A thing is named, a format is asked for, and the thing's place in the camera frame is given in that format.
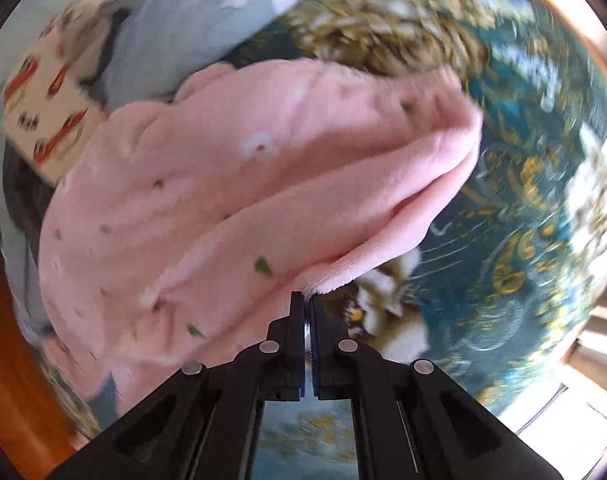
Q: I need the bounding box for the pink fleece floral garment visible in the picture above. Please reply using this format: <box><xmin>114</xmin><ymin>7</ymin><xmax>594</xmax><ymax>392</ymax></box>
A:
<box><xmin>38</xmin><ymin>60</ymin><xmax>482</xmax><ymax>412</ymax></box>

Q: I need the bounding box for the teal floral bed sheet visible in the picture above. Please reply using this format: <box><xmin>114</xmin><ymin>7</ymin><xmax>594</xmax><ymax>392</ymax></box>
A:
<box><xmin>228</xmin><ymin>0</ymin><xmax>607</xmax><ymax>480</ymax></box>

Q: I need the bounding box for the orange wooden headboard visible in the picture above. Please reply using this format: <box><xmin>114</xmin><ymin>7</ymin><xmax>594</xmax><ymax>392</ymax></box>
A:
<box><xmin>0</xmin><ymin>257</ymin><xmax>75</xmax><ymax>479</ymax></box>

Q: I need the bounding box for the dark grey garment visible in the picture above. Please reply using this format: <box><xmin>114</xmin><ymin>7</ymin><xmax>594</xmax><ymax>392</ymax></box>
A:
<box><xmin>2</xmin><ymin>143</ymin><xmax>54</xmax><ymax>263</ymax></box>

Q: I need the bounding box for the cream cartoon car garment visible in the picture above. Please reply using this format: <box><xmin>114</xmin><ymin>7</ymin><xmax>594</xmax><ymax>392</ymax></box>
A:
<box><xmin>2</xmin><ymin>0</ymin><xmax>128</xmax><ymax>184</ymax></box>

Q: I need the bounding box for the grey-blue daisy quilt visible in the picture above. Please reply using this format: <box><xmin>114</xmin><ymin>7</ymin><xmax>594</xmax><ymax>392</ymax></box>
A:
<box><xmin>0</xmin><ymin>0</ymin><xmax>299</xmax><ymax>347</ymax></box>

